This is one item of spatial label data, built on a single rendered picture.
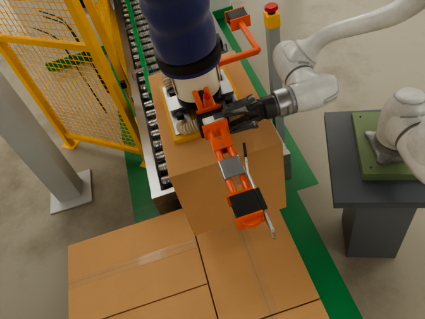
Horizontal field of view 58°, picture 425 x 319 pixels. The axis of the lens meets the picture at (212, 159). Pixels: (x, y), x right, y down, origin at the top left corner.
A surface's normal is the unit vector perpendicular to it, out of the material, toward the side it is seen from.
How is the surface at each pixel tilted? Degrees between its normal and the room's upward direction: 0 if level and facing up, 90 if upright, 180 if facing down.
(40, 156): 90
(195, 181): 89
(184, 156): 1
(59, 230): 0
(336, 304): 0
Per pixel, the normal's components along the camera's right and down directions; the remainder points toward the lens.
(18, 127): 0.26, 0.72
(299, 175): -0.18, -0.63
